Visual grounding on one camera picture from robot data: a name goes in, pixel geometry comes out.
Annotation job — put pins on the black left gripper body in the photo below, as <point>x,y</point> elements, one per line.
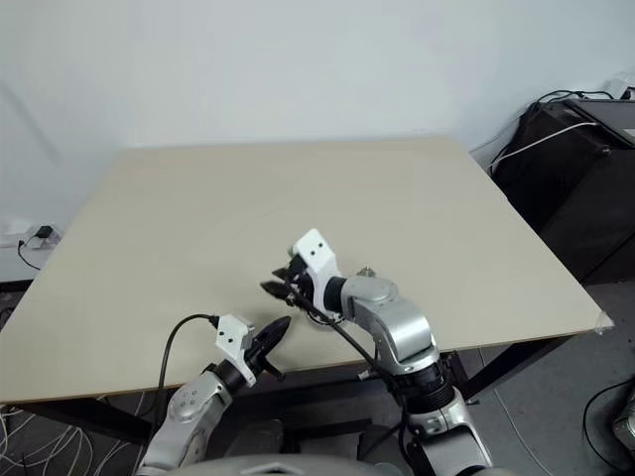
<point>255,357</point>

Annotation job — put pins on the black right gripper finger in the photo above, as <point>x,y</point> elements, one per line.
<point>284,273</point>
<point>275,289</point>

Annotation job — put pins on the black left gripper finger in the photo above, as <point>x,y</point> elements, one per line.
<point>277,338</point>
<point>270,331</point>

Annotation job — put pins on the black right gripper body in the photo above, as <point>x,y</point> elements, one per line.
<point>302,287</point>

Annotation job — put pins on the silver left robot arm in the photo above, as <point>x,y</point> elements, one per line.
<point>188,404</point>

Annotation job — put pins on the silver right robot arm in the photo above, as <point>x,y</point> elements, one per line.
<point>397,327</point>

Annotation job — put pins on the grey robot torso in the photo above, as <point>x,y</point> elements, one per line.
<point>278,466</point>

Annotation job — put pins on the black power adapter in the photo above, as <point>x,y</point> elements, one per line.
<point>44,232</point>

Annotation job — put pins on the white power strip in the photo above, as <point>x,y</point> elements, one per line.
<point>15,233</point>

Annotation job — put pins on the black cabinet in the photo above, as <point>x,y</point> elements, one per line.
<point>565,198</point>

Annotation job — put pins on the clear tape on table corner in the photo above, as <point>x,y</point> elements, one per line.
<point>602,323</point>

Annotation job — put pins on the grey object on floor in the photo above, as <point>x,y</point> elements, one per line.
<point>626,429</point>

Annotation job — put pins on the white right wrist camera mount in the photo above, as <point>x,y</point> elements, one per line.
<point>317,260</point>

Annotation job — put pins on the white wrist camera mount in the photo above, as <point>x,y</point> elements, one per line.
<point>317,260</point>
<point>230,333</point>

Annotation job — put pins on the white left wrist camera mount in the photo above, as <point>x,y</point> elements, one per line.
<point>230,333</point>

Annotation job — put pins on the small metal table bracket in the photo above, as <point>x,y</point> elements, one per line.
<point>364,375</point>

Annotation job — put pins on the black metal table frame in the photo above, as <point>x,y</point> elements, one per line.
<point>516,353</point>

